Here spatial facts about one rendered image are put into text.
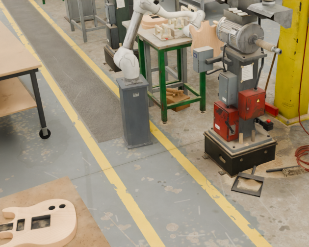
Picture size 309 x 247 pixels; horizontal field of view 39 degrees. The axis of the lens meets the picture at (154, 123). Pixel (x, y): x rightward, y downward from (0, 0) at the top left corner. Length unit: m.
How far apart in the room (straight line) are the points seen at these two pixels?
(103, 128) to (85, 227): 2.76
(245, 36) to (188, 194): 1.45
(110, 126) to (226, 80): 1.73
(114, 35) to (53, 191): 4.07
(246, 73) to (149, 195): 1.37
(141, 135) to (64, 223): 2.36
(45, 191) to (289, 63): 3.08
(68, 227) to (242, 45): 2.15
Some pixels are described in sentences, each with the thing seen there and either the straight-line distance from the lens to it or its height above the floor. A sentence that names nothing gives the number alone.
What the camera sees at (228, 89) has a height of 0.82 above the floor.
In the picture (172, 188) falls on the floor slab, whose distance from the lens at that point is 4.03.
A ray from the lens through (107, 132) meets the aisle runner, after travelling 4.95.
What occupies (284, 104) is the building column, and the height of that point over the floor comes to 0.18.
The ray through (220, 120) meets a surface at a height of 0.49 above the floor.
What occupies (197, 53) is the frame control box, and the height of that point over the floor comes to 1.10.
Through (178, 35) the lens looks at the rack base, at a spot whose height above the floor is 0.96.
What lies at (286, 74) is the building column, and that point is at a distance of 4.97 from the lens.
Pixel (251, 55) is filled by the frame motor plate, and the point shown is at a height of 1.12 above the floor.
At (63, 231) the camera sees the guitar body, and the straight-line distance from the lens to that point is 2.33.
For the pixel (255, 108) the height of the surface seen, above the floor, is 0.65.
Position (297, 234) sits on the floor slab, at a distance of 3.69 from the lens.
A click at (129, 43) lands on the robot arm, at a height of 1.04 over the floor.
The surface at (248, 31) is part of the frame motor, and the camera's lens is 3.75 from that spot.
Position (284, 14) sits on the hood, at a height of 1.51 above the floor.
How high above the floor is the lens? 2.49
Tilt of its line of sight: 30 degrees down
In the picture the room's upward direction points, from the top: 4 degrees counter-clockwise
